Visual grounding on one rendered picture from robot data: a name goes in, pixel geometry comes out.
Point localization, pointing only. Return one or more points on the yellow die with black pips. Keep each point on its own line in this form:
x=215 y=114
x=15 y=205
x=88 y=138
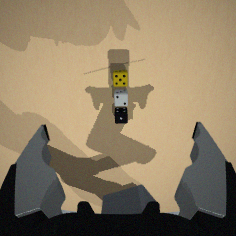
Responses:
x=120 y=78

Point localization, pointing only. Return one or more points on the grey die with black pips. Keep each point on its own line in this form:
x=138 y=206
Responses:
x=121 y=98

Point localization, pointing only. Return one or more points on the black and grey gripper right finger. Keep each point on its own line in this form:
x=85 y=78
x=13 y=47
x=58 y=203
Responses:
x=206 y=193

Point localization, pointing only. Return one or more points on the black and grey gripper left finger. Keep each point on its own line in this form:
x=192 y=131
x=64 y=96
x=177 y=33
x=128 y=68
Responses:
x=31 y=191

